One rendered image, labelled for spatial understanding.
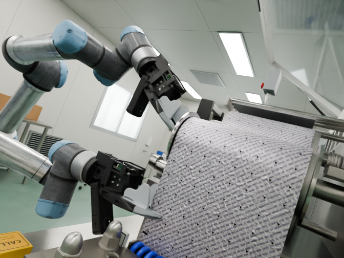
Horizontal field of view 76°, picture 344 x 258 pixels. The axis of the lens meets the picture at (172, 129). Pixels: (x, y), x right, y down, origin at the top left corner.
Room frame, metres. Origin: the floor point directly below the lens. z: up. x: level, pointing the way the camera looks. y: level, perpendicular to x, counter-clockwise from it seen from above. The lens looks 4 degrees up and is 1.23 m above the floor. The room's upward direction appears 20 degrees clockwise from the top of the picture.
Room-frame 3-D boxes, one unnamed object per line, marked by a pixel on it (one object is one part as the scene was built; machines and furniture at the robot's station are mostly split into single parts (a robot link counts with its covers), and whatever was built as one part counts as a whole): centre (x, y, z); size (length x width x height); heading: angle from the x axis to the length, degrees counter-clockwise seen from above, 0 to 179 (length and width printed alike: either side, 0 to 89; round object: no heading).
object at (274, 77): (0.97, -0.35, 1.66); 0.07 x 0.07 x 0.10; 59
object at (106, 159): (0.52, 0.09, 1.12); 0.12 x 0.08 x 0.09; 59
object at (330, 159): (0.58, -0.42, 1.33); 0.07 x 0.07 x 0.07; 59
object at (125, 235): (0.42, 0.02, 1.04); 0.02 x 0.01 x 0.02; 59
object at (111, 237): (0.40, 0.03, 1.05); 0.04 x 0.04 x 0.04
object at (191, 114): (0.51, -0.04, 1.25); 0.15 x 0.01 x 0.15; 149
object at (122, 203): (0.47, 0.05, 1.09); 0.09 x 0.05 x 0.02; 58
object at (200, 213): (0.39, -0.12, 1.11); 0.23 x 0.01 x 0.18; 59
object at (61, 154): (0.60, 0.23, 1.11); 0.11 x 0.08 x 0.09; 59
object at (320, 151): (0.38, -0.26, 1.25); 0.15 x 0.01 x 0.15; 149
